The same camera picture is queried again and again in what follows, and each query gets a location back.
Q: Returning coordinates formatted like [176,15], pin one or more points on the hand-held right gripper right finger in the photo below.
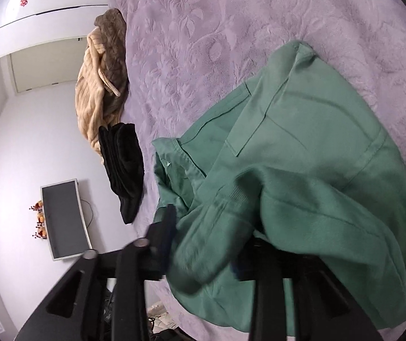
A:
[270,291]

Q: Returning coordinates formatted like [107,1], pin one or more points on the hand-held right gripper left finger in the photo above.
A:
[131,273]

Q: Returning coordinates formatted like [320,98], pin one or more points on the green work jacket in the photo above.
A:
[313,170]

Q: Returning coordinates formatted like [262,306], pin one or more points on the floor clutter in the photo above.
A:
[160,318]

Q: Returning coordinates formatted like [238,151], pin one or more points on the grey computer monitor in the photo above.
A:
[64,220]

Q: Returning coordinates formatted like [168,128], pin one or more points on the small orange decorations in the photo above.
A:
[40,220]

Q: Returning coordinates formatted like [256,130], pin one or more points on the black garment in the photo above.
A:
[123,163]

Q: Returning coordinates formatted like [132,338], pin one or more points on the beige ribbed garment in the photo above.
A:
[89,106]

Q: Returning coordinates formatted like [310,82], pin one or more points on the brown fleece garment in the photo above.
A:
[112,42]

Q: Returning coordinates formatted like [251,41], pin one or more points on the purple embossed blanket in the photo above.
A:
[242,25]

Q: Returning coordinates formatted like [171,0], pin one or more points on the white wardrobe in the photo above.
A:
[46,17]

